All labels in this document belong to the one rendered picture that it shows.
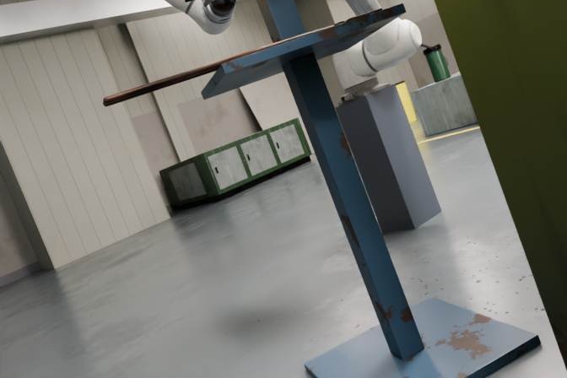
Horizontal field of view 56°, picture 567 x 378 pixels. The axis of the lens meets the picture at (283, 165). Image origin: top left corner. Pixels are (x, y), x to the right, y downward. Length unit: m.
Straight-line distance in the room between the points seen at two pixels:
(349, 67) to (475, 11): 1.47
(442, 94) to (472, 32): 4.47
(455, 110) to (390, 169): 3.10
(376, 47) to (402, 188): 0.60
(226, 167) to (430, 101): 2.99
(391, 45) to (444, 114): 3.24
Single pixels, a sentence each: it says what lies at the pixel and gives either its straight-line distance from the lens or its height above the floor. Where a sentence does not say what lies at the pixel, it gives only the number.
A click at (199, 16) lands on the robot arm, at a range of 1.73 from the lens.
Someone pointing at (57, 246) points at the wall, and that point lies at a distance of 7.23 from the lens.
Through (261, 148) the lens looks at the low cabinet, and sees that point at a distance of 7.52.
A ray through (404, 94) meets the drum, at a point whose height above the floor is 0.42.
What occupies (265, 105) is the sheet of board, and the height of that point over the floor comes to 1.10.
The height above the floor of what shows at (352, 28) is 0.73.
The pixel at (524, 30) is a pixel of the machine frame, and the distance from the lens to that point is 0.85.
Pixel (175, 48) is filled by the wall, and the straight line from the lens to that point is 9.33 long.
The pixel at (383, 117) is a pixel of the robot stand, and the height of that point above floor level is 0.49.
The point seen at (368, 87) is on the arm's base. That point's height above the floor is 0.63.
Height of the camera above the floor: 0.59
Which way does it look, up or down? 4 degrees down
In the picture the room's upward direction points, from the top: 21 degrees counter-clockwise
